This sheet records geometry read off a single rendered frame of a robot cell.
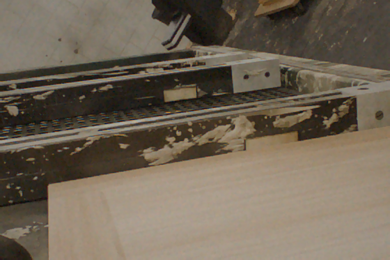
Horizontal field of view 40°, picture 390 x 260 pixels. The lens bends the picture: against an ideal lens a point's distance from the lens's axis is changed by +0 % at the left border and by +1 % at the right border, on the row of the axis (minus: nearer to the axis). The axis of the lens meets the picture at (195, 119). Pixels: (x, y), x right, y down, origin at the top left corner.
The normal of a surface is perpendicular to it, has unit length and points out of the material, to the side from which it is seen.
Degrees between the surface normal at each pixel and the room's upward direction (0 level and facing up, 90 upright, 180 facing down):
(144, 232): 51
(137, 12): 90
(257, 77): 90
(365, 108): 90
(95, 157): 90
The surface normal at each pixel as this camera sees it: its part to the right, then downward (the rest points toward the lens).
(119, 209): -0.10, -0.97
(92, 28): 0.35, 0.04
